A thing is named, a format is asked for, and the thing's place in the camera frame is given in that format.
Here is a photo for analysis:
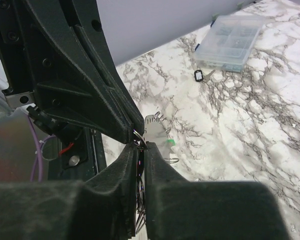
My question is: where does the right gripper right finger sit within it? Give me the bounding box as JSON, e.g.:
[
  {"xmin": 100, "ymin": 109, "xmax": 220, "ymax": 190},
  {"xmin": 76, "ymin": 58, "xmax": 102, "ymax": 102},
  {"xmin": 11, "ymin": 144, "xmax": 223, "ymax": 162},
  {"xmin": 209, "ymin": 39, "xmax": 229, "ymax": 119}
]
[{"xmin": 144, "ymin": 142, "xmax": 290, "ymax": 240}]

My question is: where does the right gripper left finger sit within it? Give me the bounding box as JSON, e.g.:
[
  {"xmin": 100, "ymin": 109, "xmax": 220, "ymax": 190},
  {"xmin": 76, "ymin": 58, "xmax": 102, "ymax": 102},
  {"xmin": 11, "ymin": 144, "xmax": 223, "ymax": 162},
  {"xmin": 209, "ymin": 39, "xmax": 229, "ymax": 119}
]
[{"xmin": 0, "ymin": 145, "xmax": 137, "ymax": 240}]

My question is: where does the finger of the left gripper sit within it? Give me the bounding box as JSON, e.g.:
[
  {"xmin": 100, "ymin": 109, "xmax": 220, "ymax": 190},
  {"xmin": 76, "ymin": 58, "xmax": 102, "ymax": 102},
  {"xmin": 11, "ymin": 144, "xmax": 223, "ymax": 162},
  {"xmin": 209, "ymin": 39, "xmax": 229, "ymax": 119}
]
[{"xmin": 62, "ymin": 0, "xmax": 144, "ymax": 133}]

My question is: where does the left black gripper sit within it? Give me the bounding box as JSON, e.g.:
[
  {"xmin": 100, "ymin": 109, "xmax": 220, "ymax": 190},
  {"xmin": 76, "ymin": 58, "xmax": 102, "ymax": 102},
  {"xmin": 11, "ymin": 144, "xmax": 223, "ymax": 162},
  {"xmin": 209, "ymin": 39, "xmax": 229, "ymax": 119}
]
[{"xmin": 0, "ymin": 0, "xmax": 134, "ymax": 144}]

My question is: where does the keyring bunch with keys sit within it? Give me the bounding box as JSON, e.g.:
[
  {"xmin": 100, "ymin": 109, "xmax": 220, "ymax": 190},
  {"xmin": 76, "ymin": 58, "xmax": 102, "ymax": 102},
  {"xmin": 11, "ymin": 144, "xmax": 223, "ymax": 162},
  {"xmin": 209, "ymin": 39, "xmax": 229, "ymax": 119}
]
[{"xmin": 135, "ymin": 111, "xmax": 179, "ymax": 233}]

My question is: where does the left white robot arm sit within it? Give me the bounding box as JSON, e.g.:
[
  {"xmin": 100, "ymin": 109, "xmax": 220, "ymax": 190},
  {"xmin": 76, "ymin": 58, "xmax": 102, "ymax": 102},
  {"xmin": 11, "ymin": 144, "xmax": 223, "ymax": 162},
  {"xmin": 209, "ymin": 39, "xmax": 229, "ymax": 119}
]
[{"xmin": 0, "ymin": 0, "xmax": 145, "ymax": 144}]

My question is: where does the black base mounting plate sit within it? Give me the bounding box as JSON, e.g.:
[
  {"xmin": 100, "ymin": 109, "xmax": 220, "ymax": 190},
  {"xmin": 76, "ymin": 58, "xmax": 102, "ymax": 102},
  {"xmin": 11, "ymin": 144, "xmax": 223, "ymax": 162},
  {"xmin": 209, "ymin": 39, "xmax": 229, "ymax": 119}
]
[{"xmin": 47, "ymin": 124, "xmax": 107, "ymax": 181}]

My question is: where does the clear plastic organizer box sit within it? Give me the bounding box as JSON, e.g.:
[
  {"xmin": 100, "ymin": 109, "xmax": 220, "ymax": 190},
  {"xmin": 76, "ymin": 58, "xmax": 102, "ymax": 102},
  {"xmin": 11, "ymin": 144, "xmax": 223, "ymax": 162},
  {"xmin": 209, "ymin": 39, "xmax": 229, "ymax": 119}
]
[{"xmin": 193, "ymin": 15, "xmax": 266, "ymax": 73}]

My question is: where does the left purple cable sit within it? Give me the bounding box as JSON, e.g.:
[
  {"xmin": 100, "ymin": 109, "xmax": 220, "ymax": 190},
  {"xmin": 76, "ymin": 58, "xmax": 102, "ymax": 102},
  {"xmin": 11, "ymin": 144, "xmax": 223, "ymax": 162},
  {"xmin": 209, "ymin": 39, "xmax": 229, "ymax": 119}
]
[{"xmin": 27, "ymin": 114, "xmax": 56, "ymax": 182}]

